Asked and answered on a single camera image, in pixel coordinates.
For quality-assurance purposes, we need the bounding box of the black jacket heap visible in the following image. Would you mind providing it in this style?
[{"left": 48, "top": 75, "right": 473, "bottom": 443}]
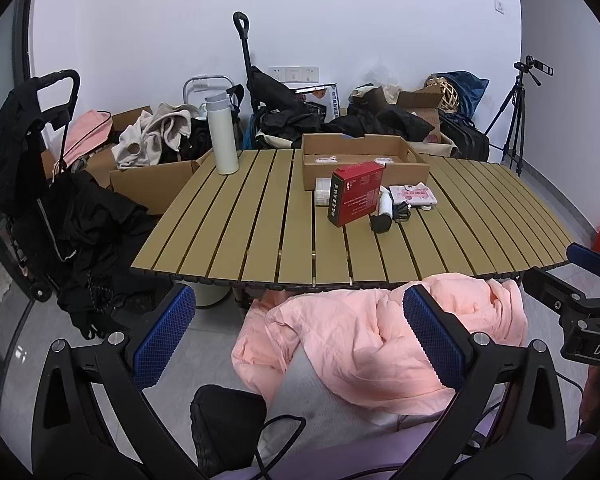
[{"left": 10, "top": 170, "right": 156, "bottom": 341}]

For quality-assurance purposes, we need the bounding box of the pink and white pouch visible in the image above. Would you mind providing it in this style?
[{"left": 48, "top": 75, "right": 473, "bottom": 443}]
[{"left": 389, "top": 182, "right": 438, "bottom": 209}]

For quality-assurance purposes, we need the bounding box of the small white jar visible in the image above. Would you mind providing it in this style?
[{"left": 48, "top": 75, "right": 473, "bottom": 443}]
[{"left": 314, "top": 178, "right": 334, "bottom": 208}]

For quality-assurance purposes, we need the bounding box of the white tube with black cap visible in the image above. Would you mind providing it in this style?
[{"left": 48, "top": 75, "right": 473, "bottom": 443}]
[{"left": 370, "top": 185, "right": 395, "bottom": 234}]

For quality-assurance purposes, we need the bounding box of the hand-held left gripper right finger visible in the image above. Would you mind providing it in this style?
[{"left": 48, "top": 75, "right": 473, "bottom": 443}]
[{"left": 395, "top": 284, "right": 568, "bottom": 480}]

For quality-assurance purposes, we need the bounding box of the black camcorder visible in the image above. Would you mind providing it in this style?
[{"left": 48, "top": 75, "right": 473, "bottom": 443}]
[{"left": 512, "top": 55, "right": 554, "bottom": 86}]

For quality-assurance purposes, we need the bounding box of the white double wall socket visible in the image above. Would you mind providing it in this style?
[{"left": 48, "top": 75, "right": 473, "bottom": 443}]
[{"left": 286, "top": 65, "right": 321, "bottom": 83}]

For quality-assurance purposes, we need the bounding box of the black trolley handle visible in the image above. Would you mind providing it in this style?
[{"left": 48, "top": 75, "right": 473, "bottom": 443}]
[{"left": 232, "top": 11, "right": 261, "bottom": 111}]

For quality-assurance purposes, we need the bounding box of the beige hooded garment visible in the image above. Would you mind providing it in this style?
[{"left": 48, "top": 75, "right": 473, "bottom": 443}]
[{"left": 114, "top": 102, "right": 201, "bottom": 170}]

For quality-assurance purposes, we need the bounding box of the black tripod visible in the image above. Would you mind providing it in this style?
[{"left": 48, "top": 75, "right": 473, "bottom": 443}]
[{"left": 484, "top": 72, "right": 528, "bottom": 177}]

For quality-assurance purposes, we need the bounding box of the pink padded jacket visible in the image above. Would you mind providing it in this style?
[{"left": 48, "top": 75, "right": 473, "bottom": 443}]
[{"left": 231, "top": 272, "right": 529, "bottom": 417}]

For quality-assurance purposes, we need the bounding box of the white thermos bottle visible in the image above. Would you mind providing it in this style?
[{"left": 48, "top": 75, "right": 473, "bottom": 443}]
[{"left": 203, "top": 91, "right": 240, "bottom": 176}]

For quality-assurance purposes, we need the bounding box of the woven rattan basket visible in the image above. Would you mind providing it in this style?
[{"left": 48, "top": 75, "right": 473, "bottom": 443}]
[{"left": 425, "top": 75, "right": 461, "bottom": 113}]

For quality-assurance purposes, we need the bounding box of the black cable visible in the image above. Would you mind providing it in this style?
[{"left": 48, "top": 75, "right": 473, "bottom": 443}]
[{"left": 252, "top": 414, "right": 308, "bottom": 480}]

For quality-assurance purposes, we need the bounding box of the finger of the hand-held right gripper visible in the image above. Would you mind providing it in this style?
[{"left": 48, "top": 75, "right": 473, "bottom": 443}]
[
  {"left": 522, "top": 269, "right": 600, "bottom": 317},
  {"left": 566, "top": 241, "right": 600, "bottom": 279}
]

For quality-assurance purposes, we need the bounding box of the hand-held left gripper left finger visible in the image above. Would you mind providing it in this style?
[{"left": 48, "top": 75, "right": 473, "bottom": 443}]
[{"left": 31, "top": 284, "right": 206, "bottom": 480}]

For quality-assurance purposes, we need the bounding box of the black suitcase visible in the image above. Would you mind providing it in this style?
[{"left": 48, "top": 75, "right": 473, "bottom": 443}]
[{"left": 437, "top": 110, "right": 491, "bottom": 162}]

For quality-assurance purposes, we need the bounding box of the open brown cardboard box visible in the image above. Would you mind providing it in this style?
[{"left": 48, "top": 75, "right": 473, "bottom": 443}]
[{"left": 109, "top": 147, "right": 216, "bottom": 216}]

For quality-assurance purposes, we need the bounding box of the pink hat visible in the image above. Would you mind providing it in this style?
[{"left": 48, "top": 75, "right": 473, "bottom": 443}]
[{"left": 62, "top": 109, "right": 115, "bottom": 166}]

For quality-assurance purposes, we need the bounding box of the blue bag with wicker ball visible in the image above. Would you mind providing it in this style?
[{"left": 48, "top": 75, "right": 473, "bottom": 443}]
[{"left": 440, "top": 71, "right": 490, "bottom": 116}]

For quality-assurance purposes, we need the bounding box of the brown cardboard box with flaps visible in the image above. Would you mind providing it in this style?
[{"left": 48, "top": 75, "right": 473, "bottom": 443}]
[{"left": 365, "top": 85, "right": 448, "bottom": 143}]

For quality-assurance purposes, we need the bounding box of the printed flat carton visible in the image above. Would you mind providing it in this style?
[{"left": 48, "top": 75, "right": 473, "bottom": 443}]
[{"left": 295, "top": 83, "right": 341, "bottom": 121}]

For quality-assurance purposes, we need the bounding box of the clear plastic bag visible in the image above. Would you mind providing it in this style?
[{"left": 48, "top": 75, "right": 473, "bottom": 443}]
[{"left": 352, "top": 60, "right": 406, "bottom": 101}]

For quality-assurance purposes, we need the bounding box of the red cardboard box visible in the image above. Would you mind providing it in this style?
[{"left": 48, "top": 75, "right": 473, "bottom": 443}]
[{"left": 327, "top": 162, "right": 386, "bottom": 228}]

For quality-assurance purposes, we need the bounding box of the black stroller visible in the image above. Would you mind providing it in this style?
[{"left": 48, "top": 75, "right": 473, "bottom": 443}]
[{"left": 0, "top": 69, "right": 81, "bottom": 302}]

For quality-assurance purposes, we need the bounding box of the black mesh pouch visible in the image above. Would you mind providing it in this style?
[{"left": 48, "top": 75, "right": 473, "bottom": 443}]
[{"left": 190, "top": 385, "right": 268, "bottom": 478}]

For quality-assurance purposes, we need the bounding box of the shallow cardboard tray box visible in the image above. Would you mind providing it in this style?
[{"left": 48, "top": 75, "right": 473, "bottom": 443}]
[{"left": 301, "top": 133, "right": 431, "bottom": 192}]

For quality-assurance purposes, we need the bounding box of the white metal rack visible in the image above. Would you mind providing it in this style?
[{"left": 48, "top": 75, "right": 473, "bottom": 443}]
[{"left": 182, "top": 75, "right": 233, "bottom": 111}]

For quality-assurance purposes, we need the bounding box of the person's lilac top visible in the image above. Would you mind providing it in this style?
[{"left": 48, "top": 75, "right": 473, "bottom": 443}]
[{"left": 215, "top": 417, "right": 598, "bottom": 480}]

